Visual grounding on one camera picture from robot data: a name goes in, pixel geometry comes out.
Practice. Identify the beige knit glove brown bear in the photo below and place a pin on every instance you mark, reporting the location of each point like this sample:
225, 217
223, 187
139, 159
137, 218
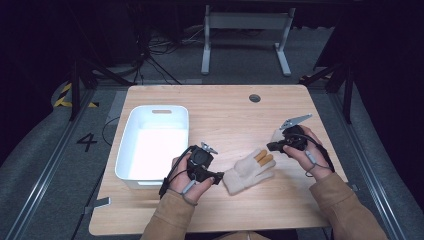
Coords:
248, 173

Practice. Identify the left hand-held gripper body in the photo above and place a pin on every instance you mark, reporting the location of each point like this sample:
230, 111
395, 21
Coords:
198, 161

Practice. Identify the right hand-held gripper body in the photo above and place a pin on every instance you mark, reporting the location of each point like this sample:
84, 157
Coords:
295, 138

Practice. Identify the white metal table frame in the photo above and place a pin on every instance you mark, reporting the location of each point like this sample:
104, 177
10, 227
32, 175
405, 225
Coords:
245, 20

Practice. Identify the person's right hand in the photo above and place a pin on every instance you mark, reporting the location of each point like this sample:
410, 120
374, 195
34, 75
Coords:
311, 160

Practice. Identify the black metal stand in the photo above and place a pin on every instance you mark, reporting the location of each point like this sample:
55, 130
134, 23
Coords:
75, 90
348, 93

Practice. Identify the white plastic bin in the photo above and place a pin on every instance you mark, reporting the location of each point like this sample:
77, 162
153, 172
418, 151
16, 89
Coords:
153, 150

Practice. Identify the grey tape strip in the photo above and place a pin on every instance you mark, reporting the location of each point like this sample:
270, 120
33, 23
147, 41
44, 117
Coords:
100, 202

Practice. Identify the person's left hand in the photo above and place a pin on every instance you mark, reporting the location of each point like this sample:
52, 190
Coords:
180, 181

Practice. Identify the yellow black hazard tape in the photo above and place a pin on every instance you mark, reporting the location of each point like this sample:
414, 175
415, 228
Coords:
61, 98

